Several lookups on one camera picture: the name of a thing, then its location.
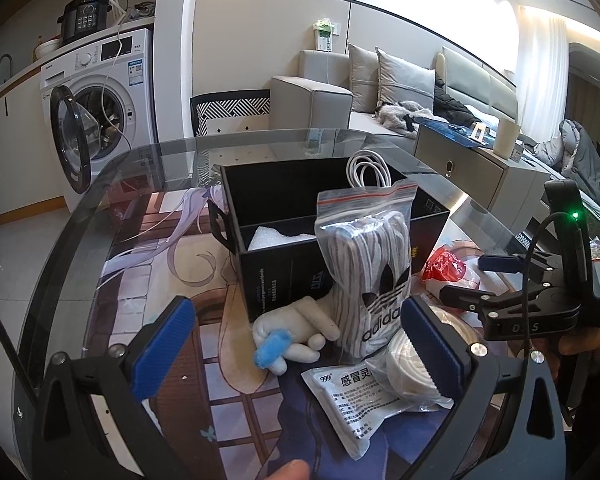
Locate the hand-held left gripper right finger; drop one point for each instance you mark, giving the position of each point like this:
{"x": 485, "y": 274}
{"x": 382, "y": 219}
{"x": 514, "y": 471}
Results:
{"x": 432, "y": 352}

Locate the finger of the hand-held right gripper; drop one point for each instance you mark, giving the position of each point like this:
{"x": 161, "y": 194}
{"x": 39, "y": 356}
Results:
{"x": 462, "y": 296}
{"x": 500, "y": 262}

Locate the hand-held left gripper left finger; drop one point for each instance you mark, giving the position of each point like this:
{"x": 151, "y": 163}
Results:
{"x": 164, "y": 345}

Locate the white medicine packet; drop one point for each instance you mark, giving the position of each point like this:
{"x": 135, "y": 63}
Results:
{"x": 350, "y": 402}

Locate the zip bag of grey socks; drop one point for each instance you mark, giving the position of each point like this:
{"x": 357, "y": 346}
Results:
{"x": 360, "y": 260}

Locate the white plush toy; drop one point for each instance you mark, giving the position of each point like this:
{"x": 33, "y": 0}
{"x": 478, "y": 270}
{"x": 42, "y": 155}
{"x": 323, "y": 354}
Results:
{"x": 292, "y": 320}

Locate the black cardboard box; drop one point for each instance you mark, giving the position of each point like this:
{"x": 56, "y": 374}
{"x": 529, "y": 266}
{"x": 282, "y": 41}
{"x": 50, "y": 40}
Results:
{"x": 280, "y": 272}

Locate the person's right hand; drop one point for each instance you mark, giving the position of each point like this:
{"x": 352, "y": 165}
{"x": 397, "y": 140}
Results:
{"x": 587, "y": 346}

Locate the person's left hand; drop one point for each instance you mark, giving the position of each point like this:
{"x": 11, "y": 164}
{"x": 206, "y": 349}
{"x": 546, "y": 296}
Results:
{"x": 285, "y": 471}

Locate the red plastic bag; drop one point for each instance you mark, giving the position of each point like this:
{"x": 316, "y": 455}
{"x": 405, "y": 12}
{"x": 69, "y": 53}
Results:
{"x": 445, "y": 265}

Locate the printed table mat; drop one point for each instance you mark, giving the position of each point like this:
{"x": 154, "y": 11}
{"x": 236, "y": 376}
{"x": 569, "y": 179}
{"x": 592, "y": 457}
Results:
{"x": 180, "y": 260}

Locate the beige drawer cabinet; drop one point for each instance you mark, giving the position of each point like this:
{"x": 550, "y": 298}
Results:
{"x": 480, "y": 175}

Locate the beige paper cup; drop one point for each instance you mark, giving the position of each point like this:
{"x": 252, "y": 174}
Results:
{"x": 507, "y": 137}

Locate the grey padded clothes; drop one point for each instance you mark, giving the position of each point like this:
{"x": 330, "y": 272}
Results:
{"x": 580, "y": 150}

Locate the blue tray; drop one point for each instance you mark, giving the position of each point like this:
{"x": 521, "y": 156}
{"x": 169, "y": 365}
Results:
{"x": 445, "y": 127}

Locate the white foam padding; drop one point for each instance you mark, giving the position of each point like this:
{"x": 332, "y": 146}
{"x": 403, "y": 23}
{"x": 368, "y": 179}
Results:
{"x": 280, "y": 237}

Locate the black jacket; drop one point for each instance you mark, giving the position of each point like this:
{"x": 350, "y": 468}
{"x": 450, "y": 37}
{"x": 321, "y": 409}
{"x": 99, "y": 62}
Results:
{"x": 450, "y": 105}

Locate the grey furry cloth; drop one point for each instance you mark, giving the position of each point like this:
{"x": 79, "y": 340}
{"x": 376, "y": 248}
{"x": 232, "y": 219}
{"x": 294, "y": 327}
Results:
{"x": 392, "y": 115}

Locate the white curtain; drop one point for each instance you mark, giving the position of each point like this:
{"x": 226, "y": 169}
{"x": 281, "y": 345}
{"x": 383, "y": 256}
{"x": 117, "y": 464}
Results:
{"x": 542, "y": 70}

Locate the wide grey pillow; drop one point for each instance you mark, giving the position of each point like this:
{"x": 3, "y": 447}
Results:
{"x": 405, "y": 77}

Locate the narrow grey pillow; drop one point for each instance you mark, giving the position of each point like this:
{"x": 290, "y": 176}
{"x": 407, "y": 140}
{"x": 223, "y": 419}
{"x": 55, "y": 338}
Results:
{"x": 362, "y": 80}

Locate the patterned back chair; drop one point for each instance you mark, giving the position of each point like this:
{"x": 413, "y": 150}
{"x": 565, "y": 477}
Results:
{"x": 230, "y": 110}

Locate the beige sofa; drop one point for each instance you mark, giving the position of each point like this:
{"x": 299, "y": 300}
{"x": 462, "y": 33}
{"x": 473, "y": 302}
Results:
{"x": 305, "y": 100}

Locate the white washing machine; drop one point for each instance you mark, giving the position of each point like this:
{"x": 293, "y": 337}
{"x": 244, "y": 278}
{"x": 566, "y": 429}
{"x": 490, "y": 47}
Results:
{"x": 125, "y": 90}

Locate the white lower kitchen cabinet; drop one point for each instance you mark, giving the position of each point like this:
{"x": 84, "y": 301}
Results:
{"x": 10, "y": 110}

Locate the white bowl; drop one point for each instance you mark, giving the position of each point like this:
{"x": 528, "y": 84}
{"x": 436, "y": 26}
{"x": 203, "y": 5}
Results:
{"x": 47, "y": 49}

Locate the kitchen faucet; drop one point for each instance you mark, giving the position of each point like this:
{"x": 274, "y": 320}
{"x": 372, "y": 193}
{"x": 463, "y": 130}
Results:
{"x": 6, "y": 60}

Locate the black pressure cooker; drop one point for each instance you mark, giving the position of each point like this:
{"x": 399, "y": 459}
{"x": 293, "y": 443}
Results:
{"x": 85, "y": 17}

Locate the small white frame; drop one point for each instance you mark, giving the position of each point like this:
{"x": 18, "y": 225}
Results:
{"x": 480, "y": 132}

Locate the green and white wall packet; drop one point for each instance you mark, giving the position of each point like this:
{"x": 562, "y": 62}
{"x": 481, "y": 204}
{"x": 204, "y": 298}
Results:
{"x": 325, "y": 35}

